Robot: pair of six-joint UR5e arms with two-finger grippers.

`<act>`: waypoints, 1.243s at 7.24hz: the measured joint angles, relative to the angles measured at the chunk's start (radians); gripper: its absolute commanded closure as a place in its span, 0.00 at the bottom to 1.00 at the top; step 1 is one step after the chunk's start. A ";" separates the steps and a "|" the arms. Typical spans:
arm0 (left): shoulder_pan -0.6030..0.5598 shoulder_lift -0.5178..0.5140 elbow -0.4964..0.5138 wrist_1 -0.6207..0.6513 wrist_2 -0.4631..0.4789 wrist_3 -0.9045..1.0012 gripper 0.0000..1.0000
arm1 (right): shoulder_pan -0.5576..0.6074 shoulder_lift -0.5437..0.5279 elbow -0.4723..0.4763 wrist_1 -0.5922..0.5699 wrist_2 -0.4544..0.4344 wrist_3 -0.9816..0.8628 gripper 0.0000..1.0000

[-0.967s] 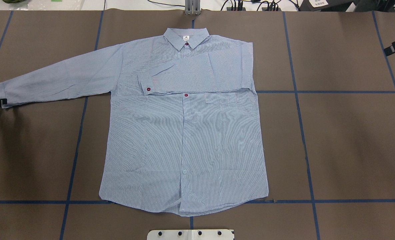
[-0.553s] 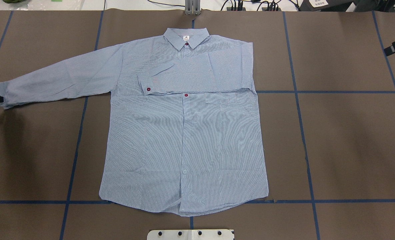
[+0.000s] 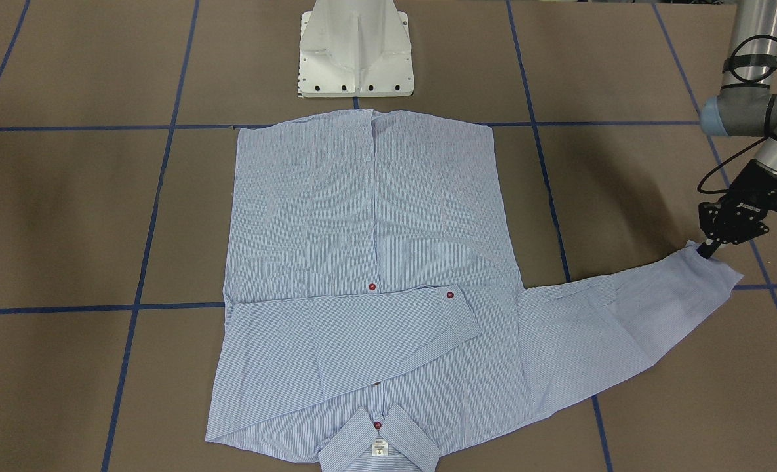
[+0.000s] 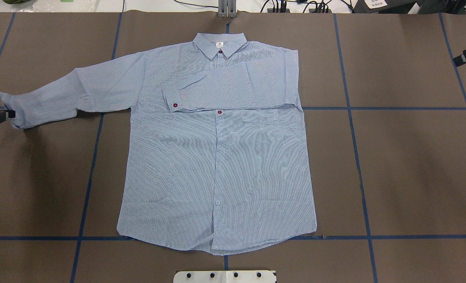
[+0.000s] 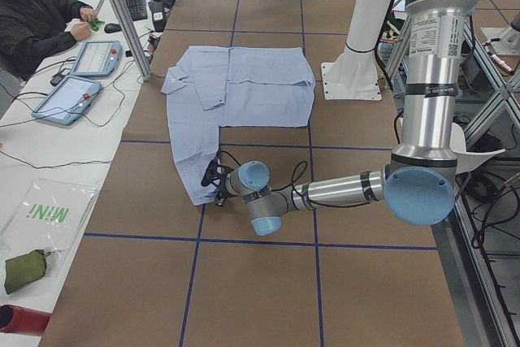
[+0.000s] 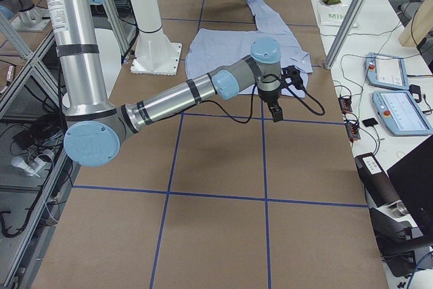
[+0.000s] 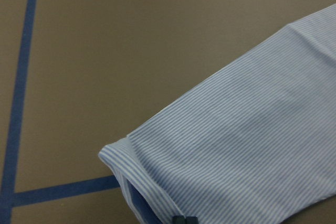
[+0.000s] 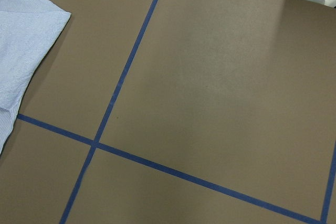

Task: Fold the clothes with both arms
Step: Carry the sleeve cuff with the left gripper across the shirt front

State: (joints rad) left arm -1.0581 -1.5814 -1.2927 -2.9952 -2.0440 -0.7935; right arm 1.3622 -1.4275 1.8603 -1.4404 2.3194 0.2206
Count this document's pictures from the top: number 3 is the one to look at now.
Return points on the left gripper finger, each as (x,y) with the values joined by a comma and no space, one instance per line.
(707,248)

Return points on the light blue striped shirt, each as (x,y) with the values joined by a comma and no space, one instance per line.
(375,318)

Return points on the white central pedestal column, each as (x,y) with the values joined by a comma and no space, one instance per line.
(355,49)

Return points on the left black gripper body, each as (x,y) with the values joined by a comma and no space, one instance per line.
(760,192)

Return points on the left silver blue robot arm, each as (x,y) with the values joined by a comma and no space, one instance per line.
(746,106)

